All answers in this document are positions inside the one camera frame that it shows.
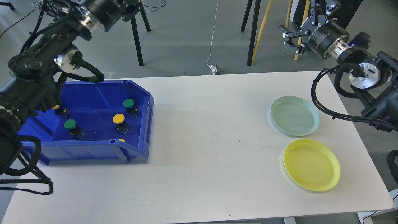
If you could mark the wooden easel legs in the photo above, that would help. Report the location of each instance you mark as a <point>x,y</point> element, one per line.
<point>264,22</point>

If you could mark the light green plate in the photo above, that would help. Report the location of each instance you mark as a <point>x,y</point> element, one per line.
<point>294,116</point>

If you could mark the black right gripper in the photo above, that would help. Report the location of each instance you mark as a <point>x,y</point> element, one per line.
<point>318,31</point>

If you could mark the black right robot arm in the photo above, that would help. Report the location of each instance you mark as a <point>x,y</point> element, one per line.
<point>358,74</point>

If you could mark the black cabinet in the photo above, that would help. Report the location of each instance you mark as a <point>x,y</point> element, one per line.
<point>340,11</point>

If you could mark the black tripod left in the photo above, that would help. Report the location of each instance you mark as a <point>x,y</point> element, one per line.
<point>136,37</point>

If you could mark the black tripod right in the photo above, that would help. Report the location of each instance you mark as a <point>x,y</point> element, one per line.
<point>256,10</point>

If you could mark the black tripod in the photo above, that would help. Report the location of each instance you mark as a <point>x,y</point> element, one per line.
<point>136,37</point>
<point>256,10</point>

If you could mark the blue plastic bin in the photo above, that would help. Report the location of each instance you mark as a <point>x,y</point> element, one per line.
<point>93,107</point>

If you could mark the green push button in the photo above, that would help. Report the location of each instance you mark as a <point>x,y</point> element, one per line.
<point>74,130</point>
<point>130,107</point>

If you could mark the green push button back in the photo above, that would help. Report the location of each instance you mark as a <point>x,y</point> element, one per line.
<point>130,107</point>

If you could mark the green push button front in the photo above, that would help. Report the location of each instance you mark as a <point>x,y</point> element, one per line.
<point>74,130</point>

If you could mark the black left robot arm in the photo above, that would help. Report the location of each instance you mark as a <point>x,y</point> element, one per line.
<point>39,72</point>

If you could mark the yellow plate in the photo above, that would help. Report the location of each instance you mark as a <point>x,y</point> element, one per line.
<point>311,165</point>

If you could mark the yellow push button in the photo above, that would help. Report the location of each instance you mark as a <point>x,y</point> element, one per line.
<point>120,124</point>
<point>61,111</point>

